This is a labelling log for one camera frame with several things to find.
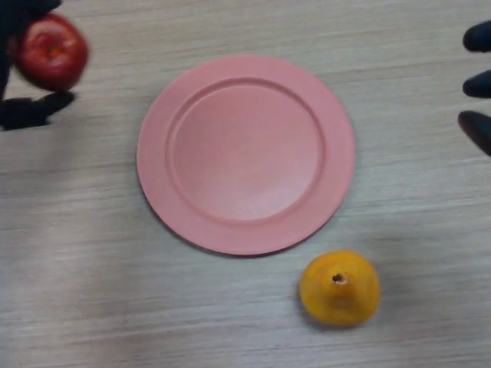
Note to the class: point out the red apple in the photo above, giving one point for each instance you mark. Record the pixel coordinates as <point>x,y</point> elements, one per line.
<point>53,53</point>

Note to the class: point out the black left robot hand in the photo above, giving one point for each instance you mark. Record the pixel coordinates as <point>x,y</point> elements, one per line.
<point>23,113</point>

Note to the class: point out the yellow pear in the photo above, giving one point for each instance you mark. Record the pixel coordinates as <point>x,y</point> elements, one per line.
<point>339,293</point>

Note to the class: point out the pink round plate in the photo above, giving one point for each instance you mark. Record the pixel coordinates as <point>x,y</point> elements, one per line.
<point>245,155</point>

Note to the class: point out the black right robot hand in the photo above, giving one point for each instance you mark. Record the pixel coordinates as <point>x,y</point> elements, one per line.
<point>477,130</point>

